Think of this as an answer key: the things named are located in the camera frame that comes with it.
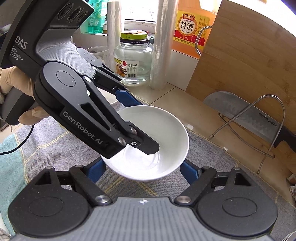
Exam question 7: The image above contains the white bowl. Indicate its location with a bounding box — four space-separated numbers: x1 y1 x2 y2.
102 105 189 181

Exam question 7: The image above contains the large clear glass jar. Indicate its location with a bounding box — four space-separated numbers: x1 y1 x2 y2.
113 30 152 86

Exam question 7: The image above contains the glass measuring mug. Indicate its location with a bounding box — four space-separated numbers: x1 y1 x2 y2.
86 46 110 67

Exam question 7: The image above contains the grey checked dish mat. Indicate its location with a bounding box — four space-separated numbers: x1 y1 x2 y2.
8 131 295 240

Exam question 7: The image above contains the green detergent bottle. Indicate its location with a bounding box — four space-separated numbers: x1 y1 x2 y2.
87 0 108 34

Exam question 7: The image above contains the plastic wrap roll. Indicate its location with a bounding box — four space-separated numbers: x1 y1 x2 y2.
149 0 178 90

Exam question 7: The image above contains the teal cloth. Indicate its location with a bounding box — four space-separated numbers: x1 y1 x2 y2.
1 133 29 235

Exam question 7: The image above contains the thin plastic bag roll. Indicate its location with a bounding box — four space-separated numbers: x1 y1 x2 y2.
107 1 125 72

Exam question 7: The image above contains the bamboo cutting board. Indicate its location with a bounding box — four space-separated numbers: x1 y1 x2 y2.
186 1 295 131

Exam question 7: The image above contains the wire board stand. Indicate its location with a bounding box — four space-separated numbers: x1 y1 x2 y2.
209 94 286 175

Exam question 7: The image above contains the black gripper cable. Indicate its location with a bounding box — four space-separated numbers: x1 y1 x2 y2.
0 123 36 155

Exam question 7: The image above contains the black handled santoku knife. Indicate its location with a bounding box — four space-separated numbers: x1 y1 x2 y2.
203 91 295 151

